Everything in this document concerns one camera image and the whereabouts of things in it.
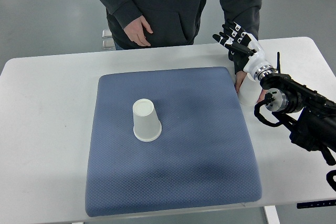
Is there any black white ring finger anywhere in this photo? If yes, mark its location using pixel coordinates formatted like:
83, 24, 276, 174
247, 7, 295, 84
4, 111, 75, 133
222, 24, 236, 41

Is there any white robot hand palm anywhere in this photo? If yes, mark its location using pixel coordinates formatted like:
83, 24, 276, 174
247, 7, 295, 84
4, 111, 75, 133
243, 35, 274, 81

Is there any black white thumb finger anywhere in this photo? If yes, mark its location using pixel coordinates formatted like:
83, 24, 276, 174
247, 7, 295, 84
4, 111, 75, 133
225, 42, 256, 56

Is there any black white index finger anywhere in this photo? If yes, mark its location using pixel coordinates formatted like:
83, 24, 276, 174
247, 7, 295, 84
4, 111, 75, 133
237, 32, 250, 45

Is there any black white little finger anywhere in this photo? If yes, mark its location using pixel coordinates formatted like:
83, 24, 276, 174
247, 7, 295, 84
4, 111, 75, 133
213, 34, 233, 46

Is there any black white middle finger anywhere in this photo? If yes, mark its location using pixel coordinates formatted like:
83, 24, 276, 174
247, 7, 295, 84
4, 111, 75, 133
227, 19, 242, 40

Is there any white paper cup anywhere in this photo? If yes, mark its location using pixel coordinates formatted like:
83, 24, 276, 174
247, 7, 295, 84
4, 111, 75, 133
238, 73, 262, 106
132, 99, 162, 142

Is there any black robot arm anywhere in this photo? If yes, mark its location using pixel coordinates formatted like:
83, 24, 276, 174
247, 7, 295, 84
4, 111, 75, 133
213, 19, 335, 166

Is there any person's left hand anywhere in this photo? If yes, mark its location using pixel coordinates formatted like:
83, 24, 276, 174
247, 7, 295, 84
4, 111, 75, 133
234, 70, 269, 104

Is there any person's right hand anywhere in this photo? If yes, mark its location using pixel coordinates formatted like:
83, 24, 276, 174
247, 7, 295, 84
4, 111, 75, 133
123, 16, 153, 47

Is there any person in dark hoodie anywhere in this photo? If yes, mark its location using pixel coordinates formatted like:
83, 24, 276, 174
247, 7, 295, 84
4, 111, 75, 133
99, 0, 262, 49

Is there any blue quilted cushion mat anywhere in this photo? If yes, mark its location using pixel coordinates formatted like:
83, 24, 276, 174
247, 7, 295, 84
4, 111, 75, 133
85, 67, 262, 217

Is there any lower metal floor plate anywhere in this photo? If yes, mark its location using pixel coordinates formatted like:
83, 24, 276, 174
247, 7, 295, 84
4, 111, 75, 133
102, 39, 115, 50

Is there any metal floor plate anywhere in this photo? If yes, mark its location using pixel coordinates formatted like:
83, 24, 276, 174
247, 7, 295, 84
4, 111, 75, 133
102, 29, 112, 38
102, 39, 115, 50

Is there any white paper cup on mat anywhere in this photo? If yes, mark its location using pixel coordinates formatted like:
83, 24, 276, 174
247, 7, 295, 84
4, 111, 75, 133
132, 99, 162, 142

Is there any upper metal floor plate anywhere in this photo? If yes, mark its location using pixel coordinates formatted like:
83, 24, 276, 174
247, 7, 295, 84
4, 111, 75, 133
102, 29, 112, 38

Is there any white table leg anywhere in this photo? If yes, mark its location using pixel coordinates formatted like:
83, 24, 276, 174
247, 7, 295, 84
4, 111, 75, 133
264, 206, 280, 224

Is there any black table control panel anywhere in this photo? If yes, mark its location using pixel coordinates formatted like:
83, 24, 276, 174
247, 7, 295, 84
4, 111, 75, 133
297, 199, 336, 209

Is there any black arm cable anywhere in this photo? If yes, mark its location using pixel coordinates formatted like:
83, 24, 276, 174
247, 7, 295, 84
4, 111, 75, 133
325, 170, 336, 192

